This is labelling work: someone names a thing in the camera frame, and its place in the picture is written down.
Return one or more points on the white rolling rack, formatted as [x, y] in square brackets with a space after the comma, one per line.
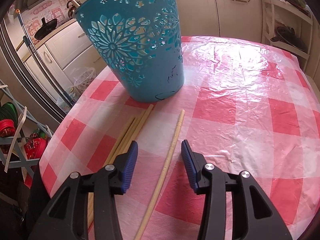
[280, 13]

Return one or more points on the black wok on stove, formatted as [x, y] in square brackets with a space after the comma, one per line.
[46, 28]

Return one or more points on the pink checkered tablecloth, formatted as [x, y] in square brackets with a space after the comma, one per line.
[247, 106]

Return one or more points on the beige wooden chopstick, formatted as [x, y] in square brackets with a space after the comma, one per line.
[160, 182]

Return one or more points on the red plastic container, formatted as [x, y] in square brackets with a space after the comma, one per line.
[35, 148]

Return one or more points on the teal perforated plastic basket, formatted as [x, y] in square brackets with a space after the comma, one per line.
[140, 41]

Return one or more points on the grey folding shelf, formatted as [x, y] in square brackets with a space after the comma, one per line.
[16, 157]

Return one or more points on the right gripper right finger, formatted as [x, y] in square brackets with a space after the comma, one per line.
[254, 215]

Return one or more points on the green round container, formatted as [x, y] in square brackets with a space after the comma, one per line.
[9, 111]

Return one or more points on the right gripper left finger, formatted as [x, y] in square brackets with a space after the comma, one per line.
[65, 216]

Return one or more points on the black pan on rack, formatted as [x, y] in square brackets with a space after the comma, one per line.
[287, 35]

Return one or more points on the beige chopstick on table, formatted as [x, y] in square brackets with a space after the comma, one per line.
[138, 127]
[90, 211]
[119, 139]

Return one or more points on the clear floral waste bin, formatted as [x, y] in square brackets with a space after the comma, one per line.
[82, 81]

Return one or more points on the steel kettle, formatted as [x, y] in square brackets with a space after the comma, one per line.
[71, 8]

